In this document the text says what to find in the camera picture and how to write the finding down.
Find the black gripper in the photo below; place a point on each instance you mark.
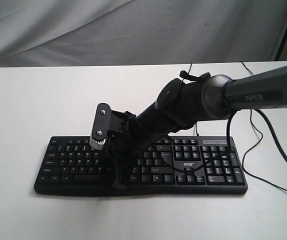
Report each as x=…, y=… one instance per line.
x=118, y=160

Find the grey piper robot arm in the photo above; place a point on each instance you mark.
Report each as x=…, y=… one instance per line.
x=190, y=99

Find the black acer keyboard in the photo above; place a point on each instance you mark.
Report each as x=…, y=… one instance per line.
x=179, y=165

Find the grey backdrop cloth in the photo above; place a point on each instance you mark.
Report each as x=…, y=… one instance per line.
x=48, y=33

